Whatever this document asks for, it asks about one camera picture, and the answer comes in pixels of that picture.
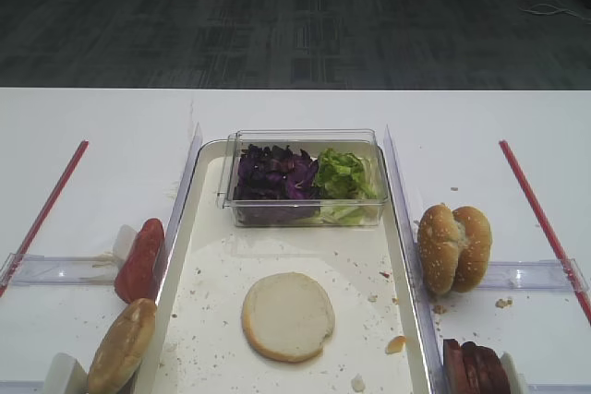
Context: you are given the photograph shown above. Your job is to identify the green lettuce in box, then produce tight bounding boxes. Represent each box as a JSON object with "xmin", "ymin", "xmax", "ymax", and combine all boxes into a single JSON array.
[{"xmin": 314, "ymin": 149, "xmax": 379, "ymax": 226}]

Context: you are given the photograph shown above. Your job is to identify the tomato slice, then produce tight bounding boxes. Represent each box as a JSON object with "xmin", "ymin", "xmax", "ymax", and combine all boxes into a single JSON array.
[{"xmin": 115, "ymin": 218, "xmax": 164, "ymax": 304}]

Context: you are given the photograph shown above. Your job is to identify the bread scrap on tray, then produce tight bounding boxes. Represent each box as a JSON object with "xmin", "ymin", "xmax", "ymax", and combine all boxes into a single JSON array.
[{"xmin": 385, "ymin": 335, "xmax": 406, "ymax": 354}]

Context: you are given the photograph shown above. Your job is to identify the meat patty slices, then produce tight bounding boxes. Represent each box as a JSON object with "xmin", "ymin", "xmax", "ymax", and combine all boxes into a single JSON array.
[{"xmin": 443, "ymin": 339, "xmax": 512, "ymax": 394}]

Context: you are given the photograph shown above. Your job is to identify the clear plastic salad box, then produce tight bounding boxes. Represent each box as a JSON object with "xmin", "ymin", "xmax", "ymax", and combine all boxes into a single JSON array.
[{"xmin": 217, "ymin": 129, "xmax": 389, "ymax": 227}]

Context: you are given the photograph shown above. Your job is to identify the purple cabbage shreds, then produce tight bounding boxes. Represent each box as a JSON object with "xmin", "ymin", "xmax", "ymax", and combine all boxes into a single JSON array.
[{"xmin": 233, "ymin": 144, "xmax": 320, "ymax": 226}]

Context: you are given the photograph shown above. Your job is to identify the right clear vertical divider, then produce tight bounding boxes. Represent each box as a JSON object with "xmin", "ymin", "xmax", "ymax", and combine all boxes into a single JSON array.
[{"xmin": 383, "ymin": 126, "xmax": 450, "ymax": 393}]

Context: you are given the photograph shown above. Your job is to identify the clear vertical divider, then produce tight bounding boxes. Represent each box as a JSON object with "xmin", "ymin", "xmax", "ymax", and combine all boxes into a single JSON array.
[
  {"xmin": 153, "ymin": 124, "xmax": 203, "ymax": 304},
  {"xmin": 383, "ymin": 126, "xmax": 450, "ymax": 393}
]

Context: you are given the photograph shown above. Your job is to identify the left clear vertical divider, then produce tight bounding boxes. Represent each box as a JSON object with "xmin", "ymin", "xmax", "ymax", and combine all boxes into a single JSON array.
[{"xmin": 153, "ymin": 124, "xmax": 203, "ymax": 304}]

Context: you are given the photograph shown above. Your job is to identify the bottom bun half on tray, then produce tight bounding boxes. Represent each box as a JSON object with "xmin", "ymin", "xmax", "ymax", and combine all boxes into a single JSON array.
[{"xmin": 241, "ymin": 272, "xmax": 335, "ymax": 364}]

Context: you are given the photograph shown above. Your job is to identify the sesame bun inner right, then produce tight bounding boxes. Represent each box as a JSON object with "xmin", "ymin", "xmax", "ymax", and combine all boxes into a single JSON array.
[{"xmin": 417, "ymin": 204, "xmax": 460, "ymax": 295}]

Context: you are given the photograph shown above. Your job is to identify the sesame bun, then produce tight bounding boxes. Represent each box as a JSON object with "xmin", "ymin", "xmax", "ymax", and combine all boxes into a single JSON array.
[
  {"xmin": 417, "ymin": 204, "xmax": 460, "ymax": 295},
  {"xmin": 452, "ymin": 206, "xmax": 492, "ymax": 293}
]

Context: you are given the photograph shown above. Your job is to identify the white holder block upper left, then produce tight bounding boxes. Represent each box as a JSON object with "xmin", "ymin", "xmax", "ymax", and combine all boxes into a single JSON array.
[{"xmin": 113, "ymin": 225, "xmax": 138, "ymax": 265}]

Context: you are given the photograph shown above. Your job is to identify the white holder block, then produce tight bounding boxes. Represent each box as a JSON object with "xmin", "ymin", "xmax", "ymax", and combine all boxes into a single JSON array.
[
  {"xmin": 113, "ymin": 225, "xmax": 138, "ymax": 265},
  {"xmin": 500, "ymin": 352, "xmax": 529, "ymax": 394},
  {"xmin": 42, "ymin": 352, "xmax": 88, "ymax": 394}
]

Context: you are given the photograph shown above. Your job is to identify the sesame bun outer right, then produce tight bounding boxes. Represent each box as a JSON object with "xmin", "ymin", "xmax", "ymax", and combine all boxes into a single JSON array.
[{"xmin": 452, "ymin": 206, "xmax": 492, "ymax": 293}]

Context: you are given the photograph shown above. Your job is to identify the right red tape strip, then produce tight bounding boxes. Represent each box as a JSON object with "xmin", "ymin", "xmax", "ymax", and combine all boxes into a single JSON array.
[{"xmin": 499, "ymin": 140, "xmax": 590, "ymax": 321}]

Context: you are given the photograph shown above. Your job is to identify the red tape strip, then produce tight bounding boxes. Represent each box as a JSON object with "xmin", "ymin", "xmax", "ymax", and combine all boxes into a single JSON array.
[
  {"xmin": 0, "ymin": 140, "xmax": 89, "ymax": 295},
  {"xmin": 499, "ymin": 140, "xmax": 590, "ymax": 321}
]

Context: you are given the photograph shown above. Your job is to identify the brown bun top left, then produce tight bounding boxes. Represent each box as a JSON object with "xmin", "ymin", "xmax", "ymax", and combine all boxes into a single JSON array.
[{"xmin": 87, "ymin": 298, "xmax": 157, "ymax": 393}]

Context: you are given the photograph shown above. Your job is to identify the white holder block lower right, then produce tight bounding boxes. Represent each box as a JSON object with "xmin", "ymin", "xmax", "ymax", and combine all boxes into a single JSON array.
[{"xmin": 500, "ymin": 352, "xmax": 529, "ymax": 394}]

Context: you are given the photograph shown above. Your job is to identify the white holder block lower left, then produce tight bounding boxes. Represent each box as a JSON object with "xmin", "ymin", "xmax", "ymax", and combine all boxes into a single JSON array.
[{"xmin": 42, "ymin": 352, "xmax": 88, "ymax": 394}]

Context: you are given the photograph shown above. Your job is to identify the left red tape strip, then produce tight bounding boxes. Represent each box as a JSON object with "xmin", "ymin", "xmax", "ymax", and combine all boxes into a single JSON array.
[{"xmin": 0, "ymin": 140, "xmax": 89, "ymax": 295}]

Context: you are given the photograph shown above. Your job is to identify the clear rail upper right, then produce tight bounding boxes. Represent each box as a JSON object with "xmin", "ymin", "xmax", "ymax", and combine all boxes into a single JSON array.
[{"xmin": 476, "ymin": 259, "xmax": 589, "ymax": 293}]

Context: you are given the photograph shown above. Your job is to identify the clear rail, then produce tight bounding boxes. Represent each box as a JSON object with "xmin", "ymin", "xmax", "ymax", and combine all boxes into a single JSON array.
[
  {"xmin": 476, "ymin": 259, "xmax": 589, "ymax": 293},
  {"xmin": 1, "ymin": 254, "xmax": 119, "ymax": 287}
]

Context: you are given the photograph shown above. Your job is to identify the clear rail upper left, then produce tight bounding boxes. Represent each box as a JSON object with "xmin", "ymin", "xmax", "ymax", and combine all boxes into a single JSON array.
[{"xmin": 1, "ymin": 254, "xmax": 119, "ymax": 287}]

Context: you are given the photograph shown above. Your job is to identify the white cable on floor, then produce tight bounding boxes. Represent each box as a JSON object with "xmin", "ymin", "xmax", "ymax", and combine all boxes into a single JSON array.
[{"xmin": 516, "ymin": 0, "xmax": 591, "ymax": 26}]

